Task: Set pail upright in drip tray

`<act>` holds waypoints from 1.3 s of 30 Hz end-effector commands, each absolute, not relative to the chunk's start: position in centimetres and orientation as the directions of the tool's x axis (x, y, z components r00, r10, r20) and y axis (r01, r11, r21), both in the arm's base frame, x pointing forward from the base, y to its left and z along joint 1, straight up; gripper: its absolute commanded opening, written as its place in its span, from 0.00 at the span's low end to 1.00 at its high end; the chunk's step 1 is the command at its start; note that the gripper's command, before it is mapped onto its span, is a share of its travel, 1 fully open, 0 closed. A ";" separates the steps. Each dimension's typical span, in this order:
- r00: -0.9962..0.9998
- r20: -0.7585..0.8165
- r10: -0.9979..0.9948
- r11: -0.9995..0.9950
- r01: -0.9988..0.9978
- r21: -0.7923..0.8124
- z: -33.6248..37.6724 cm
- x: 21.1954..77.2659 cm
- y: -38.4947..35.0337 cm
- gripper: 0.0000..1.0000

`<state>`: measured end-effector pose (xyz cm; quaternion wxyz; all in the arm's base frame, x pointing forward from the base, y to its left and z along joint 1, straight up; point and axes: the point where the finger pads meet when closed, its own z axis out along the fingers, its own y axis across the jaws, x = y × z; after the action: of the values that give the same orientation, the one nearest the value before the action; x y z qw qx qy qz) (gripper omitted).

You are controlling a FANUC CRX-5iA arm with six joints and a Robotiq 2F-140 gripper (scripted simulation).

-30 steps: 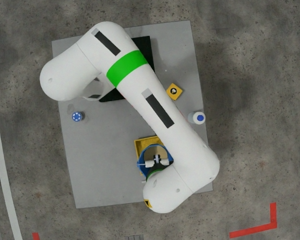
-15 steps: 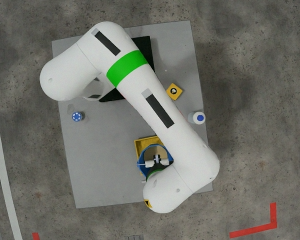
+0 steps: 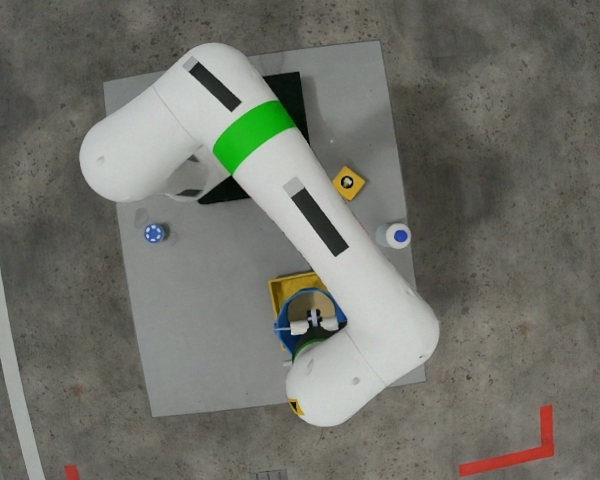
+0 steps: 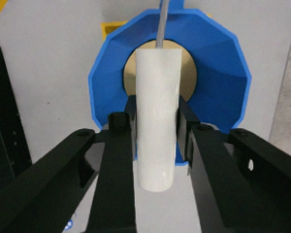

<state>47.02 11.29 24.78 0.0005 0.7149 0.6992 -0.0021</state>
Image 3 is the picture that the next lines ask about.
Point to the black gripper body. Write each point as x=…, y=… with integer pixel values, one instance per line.
x=315, y=328

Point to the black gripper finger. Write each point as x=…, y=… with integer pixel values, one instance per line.
x=311, y=316

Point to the yellow square tray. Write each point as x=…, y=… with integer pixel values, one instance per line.
x=283, y=288

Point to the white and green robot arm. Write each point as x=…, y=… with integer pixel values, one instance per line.
x=213, y=101

